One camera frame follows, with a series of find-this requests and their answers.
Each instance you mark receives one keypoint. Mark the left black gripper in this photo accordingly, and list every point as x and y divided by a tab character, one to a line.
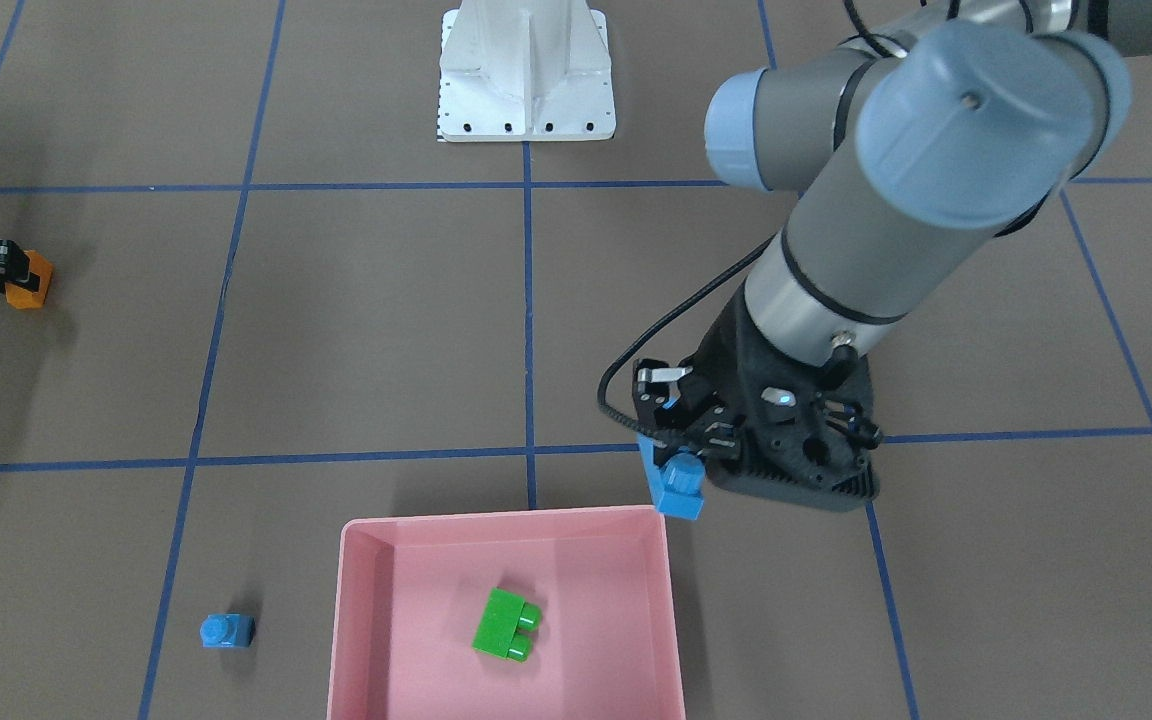
726	352

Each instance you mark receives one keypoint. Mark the orange block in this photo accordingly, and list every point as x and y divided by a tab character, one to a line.
31	294

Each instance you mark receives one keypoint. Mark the long blue block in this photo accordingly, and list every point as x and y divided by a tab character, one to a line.
674	484

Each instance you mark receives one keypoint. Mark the green block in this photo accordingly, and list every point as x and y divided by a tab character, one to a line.
507	626

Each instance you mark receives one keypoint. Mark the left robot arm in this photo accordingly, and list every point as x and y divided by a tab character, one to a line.
910	146

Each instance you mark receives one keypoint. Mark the pink plastic box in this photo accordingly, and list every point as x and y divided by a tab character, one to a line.
410	592

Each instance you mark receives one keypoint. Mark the small blue block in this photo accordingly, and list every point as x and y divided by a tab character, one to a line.
226	631

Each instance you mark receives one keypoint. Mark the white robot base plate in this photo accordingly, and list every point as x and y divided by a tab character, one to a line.
525	71

